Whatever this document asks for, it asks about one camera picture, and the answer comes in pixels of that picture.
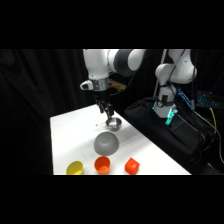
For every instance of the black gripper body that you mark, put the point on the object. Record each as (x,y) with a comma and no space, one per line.
(101,97)

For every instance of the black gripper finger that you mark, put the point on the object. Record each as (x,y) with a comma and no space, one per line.
(101,107)
(109,110)

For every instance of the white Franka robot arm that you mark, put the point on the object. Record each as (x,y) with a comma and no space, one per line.
(100,63)

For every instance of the grey plastic bowl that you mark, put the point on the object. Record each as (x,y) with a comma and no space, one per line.
(106,143)

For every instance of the small steel measuring cup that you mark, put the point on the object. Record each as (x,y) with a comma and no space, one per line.
(113,124)

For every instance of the black robot stand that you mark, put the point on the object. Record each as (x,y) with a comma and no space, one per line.
(160,130)

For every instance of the orange plastic cup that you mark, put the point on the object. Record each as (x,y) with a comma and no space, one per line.
(102,164)

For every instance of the red-orange cube block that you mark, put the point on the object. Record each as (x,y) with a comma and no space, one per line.
(132,165)

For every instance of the black curtain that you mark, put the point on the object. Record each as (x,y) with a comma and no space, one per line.
(36,100)

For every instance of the yellow plastic cup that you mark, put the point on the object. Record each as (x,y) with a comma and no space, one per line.
(74,168)

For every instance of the blue-lit electronics box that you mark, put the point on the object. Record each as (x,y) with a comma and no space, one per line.
(203,99)

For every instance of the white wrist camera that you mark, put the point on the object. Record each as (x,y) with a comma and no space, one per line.
(86,85)

